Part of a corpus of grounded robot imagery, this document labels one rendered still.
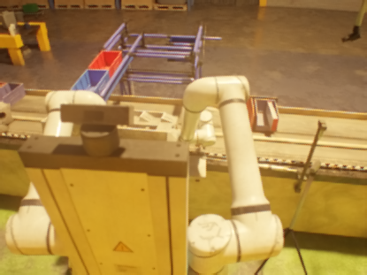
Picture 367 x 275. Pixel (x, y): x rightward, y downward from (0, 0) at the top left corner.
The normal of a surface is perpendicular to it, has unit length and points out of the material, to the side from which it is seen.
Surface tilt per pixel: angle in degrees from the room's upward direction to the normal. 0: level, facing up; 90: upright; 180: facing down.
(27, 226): 23
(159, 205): 90
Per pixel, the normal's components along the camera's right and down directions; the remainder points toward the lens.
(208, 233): -0.17, -0.75
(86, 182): -0.08, 0.60
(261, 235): 0.07, -0.32
